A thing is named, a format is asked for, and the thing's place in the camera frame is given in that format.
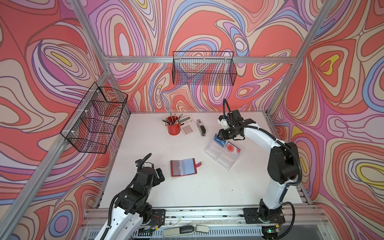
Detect red leather card holder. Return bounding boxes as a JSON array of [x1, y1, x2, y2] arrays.
[[170, 158, 202, 177]]

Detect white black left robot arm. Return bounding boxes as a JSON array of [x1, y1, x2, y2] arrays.
[[95, 153, 165, 240]]

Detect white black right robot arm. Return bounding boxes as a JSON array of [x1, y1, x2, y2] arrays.
[[218, 110, 303, 224]]

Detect blue credit card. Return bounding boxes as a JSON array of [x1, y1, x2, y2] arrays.
[[214, 134, 227, 148]]

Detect red credit card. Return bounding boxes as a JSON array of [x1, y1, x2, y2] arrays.
[[225, 142, 241, 157]]

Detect clear plastic card tray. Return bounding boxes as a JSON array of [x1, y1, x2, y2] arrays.
[[205, 138, 241, 171]]

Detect black silver stapler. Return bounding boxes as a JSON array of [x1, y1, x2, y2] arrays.
[[197, 120, 207, 137]]

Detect white calculator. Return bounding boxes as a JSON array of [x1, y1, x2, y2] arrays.
[[179, 116, 199, 136]]

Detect red pen cup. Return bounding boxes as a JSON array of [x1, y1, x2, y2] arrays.
[[167, 123, 181, 136]]

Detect pens in cup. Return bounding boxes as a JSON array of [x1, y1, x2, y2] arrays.
[[162, 114, 183, 126]]

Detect black wire basket back wall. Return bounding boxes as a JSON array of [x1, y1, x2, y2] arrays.
[[172, 51, 238, 86]]

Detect black wire basket wall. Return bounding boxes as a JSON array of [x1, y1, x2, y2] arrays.
[[61, 83, 128, 154], [172, 51, 238, 86]]

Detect black wire basket left wall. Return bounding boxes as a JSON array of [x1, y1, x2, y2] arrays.
[[61, 83, 128, 154]]

